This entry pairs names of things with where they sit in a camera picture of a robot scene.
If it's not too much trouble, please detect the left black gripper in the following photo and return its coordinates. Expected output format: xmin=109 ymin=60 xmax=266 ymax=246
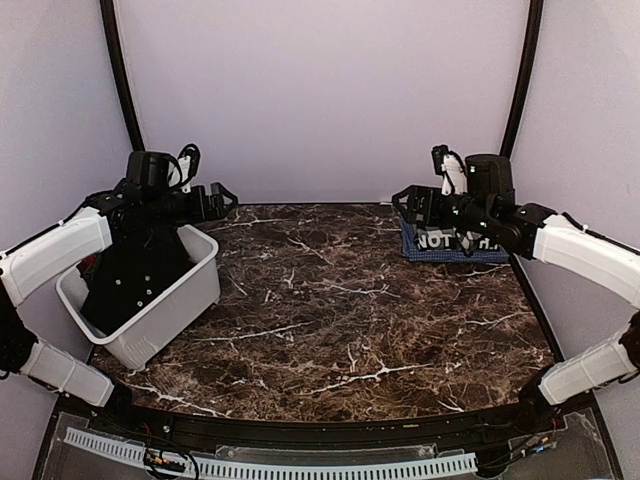
xmin=144 ymin=182 xmax=237 ymax=226

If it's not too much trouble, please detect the right black frame post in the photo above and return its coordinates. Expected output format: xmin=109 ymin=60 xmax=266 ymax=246
xmin=500 ymin=0 xmax=544 ymax=157

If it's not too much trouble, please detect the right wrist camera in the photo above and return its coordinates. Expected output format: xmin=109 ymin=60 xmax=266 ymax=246
xmin=431 ymin=145 xmax=467 ymax=195

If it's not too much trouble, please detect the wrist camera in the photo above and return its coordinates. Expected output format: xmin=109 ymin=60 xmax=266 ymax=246
xmin=431 ymin=145 xmax=467 ymax=195
xmin=167 ymin=143 xmax=201 ymax=193

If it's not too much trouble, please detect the black white plaid shirt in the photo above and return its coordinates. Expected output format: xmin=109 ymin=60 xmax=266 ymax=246
xmin=414 ymin=228 xmax=501 ymax=252

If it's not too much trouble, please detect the left black frame post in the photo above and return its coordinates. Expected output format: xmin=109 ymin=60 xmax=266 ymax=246
xmin=99 ymin=0 xmax=145 ymax=150

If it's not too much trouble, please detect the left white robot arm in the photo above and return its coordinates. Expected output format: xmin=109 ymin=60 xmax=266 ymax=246
xmin=1 ymin=144 xmax=238 ymax=436

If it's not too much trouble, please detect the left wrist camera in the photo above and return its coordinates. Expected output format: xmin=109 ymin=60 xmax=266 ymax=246
xmin=167 ymin=143 xmax=201 ymax=193

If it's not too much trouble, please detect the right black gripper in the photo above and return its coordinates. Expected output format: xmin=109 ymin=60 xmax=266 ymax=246
xmin=393 ymin=184 xmax=495 ymax=236

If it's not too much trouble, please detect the white slotted cable duct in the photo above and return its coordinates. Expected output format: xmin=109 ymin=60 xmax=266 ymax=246
xmin=64 ymin=427 xmax=477 ymax=479

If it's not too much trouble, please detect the black frame post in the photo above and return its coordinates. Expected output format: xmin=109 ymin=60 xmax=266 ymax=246
xmin=99 ymin=0 xmax=145 ymax=150
xmin=500 ymin=0 xmax=544 ymax=157

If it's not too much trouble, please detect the blue checked folded shirt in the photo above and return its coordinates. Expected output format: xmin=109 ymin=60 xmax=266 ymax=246
xmin=400 ymin=219 xmax=509 ymax=264

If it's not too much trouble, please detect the black curved table rail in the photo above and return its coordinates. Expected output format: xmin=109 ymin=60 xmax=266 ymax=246
xmin=46 ymin=398 xmax=564 ymax=453

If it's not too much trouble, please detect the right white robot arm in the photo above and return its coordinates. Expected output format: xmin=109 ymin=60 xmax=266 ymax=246
xmin=392 ymin=145 xmax=639 ymax=434

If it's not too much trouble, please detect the white plastic bin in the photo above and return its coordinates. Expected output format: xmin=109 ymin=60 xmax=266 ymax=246
xmin=56 ymin=225 xmax=220 ymax=371

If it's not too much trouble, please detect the black long sleeve shirt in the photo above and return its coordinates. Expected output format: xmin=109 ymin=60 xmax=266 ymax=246
xmin=77 ymin=225 xmax=194 ymax=335

